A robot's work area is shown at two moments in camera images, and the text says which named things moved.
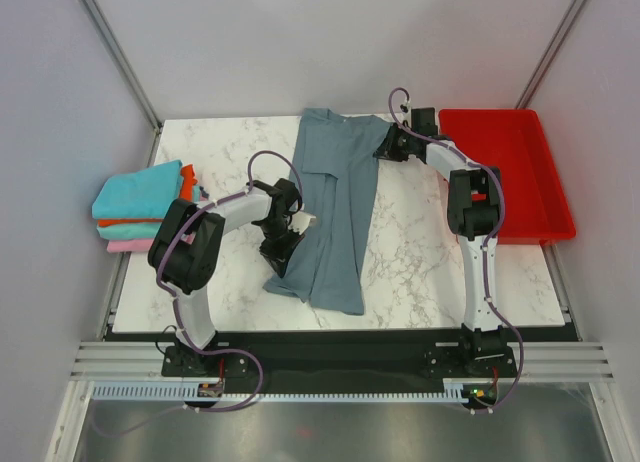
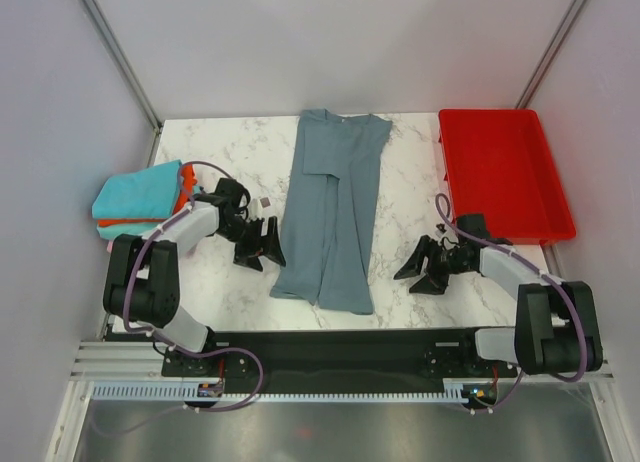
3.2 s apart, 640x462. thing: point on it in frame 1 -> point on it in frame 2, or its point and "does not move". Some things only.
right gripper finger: [387, 148] -> [415, 263]
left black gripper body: [279, 239] -> [250, 241]
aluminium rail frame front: [583, 363] does not move
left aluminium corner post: [115, 51] does not move
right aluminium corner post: [578, 2] does not move
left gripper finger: [285, 263] -> [272, 248]
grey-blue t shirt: [335, 166] does not move
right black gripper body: [403, 145] -> [451, 261]
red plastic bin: [537, 204] does not move
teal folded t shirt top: [146, 194] does not move
